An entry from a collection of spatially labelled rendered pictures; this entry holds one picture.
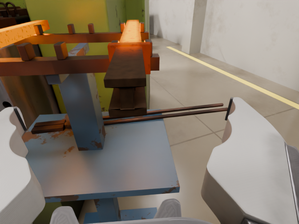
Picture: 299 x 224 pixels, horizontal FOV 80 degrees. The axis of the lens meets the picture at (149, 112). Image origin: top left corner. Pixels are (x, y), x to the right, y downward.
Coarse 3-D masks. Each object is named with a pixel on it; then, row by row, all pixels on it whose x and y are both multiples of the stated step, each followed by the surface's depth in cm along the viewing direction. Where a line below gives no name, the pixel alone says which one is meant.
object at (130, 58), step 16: (128, 32) 29; (112, 48) 19; (128, 48) 19; (144, 48) 20; (112, 64) 14; (128, 64) 14; (144, 64) 14; (112, 80) 12; (128, 80) 12; (144, 80) 12; (112, 96) 15; (128, 96) 12; (144, 96) 15; (112, 112) 13; (128, 112) 13; (144, 112) 13
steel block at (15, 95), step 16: (0, 48) 49; (16, 48) 54; (0, 80) 49; (16, 80) 54; (32, 80) 61; (0, 96) 51; (16, 96) 54; (32, 96) 61; (48, 96) 71; (32, 112) 61; (48, 112) 71
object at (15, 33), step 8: (24, 24) 40; (32, 24) 41; (48, 24) 49; (0, 32) 31; (8, 32) 33; (16, 32) 35; (24, 32) 38; (32, 32) 41; (0, 40) 31; (8, 40) 33; (16, 40) 35
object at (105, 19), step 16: (32, 0) 56; (48, 0) 56; (64, 0) 56; (80, 0) 55; (96, 0) 55; (112, 0) 64; (32, 16) 58; (48, 16) 58; (64, 16) 58; (80, 16) 58; (96, 16) 58; (112, 16) 64; (48, 32) 61; (64, 32) 61; (80, 32) 60; (48, 48) 64; (96, 48) 63; (96, 80) 70; (64, 112) 78
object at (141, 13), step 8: (128, 0) 93; (136, 0) 93; (144, 0) 93; (128, 8) 95; (136, 8) 95; (144, 8) 95; (128, 16) 97; (136, 16) 97; (144, 16) 97; (144, 24) 99
